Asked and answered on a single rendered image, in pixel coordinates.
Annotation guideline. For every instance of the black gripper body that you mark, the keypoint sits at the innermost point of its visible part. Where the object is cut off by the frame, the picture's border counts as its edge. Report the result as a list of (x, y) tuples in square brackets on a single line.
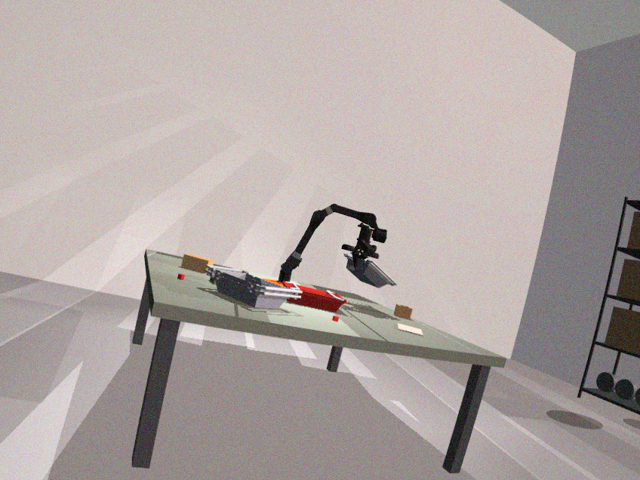
[(355, 249)]

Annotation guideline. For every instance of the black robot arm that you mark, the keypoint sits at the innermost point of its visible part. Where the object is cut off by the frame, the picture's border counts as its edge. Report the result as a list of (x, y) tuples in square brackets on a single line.
[(378, 235)]

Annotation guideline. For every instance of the red plastic tray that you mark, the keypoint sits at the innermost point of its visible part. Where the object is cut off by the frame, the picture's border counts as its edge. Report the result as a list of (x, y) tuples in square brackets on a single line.
[(315, 298)]

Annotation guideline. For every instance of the small orange block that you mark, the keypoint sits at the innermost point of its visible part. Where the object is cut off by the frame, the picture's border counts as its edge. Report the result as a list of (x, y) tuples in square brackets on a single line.
[(196, 263)]

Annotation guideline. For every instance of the orange open-top box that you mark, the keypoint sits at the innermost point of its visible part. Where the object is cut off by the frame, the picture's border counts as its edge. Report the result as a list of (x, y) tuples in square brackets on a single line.
[(403, 311)]

